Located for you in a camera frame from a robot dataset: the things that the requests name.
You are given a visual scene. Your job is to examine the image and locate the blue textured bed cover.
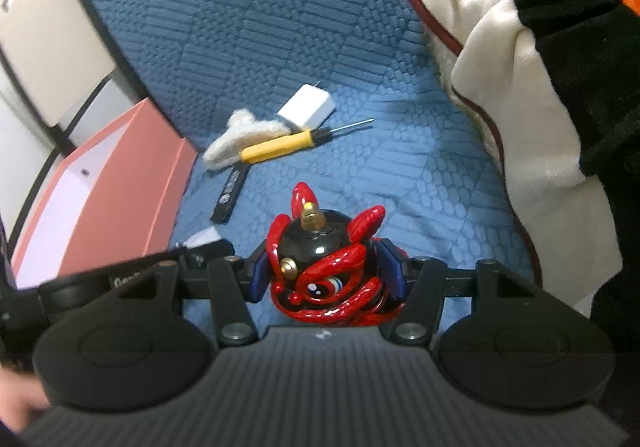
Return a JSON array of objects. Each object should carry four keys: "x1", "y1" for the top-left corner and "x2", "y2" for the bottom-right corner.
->
[{"x1": 50, "y1": 0, "x2": 543, "y2": 328}]

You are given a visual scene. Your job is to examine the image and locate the red black figurine toy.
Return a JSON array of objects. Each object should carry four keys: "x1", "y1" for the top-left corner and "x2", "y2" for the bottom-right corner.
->
[{"x1": 265, "y1": 182, "x2": 388, "y2": 328}]

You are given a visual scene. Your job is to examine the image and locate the white charger plug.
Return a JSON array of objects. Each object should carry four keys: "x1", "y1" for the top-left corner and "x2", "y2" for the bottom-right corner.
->
[{"x1": 276, "y1": 83, "x2": 336, "y2": 132}]

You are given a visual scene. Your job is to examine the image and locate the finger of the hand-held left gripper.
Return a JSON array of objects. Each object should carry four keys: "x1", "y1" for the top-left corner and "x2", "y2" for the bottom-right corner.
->
[{"x1": 175, "y1": 239, "x2": 237, "y2": 274}]

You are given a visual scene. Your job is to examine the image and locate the white fluffy plush piece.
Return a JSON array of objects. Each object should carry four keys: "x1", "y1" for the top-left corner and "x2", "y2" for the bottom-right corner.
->
[{"x1": 202, "y1": 110, "x2": 293, "y2": 174}]

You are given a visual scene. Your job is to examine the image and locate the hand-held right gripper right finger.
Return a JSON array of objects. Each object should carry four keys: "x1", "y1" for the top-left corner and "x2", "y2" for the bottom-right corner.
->
[{"x1": 377, "y1": 237, "x2": 538, "y2": 345}]

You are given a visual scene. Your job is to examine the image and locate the yellow handled screwdriver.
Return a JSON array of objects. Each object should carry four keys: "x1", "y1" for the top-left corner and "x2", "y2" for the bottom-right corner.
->
[{"x1": 240, "y1": 118, "x2": 376, "y2": 164}]

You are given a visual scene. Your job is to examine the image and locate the cream blanket with red trim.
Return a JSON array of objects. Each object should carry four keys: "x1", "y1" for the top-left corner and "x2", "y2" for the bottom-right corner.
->
[{"x1": 395, "y1": 0, "x2": 626, "y2": 288}]

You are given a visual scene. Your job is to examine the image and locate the small white object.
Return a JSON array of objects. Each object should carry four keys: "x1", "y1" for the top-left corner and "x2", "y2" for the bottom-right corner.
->
[{"x1": 181, "y1": 228, "x2": 226, "y2": 249}]

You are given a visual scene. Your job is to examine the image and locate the pink box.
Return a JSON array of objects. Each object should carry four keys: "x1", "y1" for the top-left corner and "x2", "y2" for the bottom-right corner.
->
[{"x1": 10, "y1": 97, "x2": 199, "y2": 290}]

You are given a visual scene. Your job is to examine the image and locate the white cabinet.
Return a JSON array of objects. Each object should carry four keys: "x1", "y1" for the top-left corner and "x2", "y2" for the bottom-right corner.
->
[{"x1": 0, "y1": 0, "x2": 146, "y2": 153}]

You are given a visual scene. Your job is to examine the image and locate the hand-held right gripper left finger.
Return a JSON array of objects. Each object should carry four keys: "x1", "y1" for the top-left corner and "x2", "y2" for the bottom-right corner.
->
[{"x1": 117, "y1": 247, "x2": 275, "y2": 347}]

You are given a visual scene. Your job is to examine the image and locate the black rectangular stick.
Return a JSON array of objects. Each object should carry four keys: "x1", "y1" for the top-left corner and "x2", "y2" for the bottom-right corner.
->
[{"x1": 211, "y1": 162, "x2": 251, "y2": 224}]

